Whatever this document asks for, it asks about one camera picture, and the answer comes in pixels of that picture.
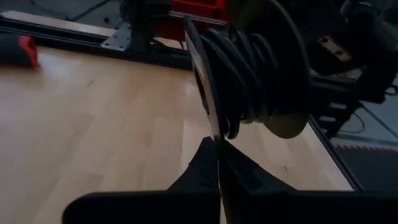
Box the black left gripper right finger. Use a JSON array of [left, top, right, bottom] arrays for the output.
[[219, 139, 398, 224]]

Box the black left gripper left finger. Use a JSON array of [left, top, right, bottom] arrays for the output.
[[62, 136, 221, 224]]

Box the black braided cord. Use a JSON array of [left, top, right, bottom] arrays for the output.
[[198, 27, 280, 141]]

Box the black mat striped edge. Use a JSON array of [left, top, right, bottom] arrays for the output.
[[334, 144, 398, 191]]

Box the red storage bin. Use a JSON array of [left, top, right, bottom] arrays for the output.
[[155, 0, 233, 42]]

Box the red black cordless drill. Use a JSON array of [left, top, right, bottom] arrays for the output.
[[0, 32, 40, 69]]

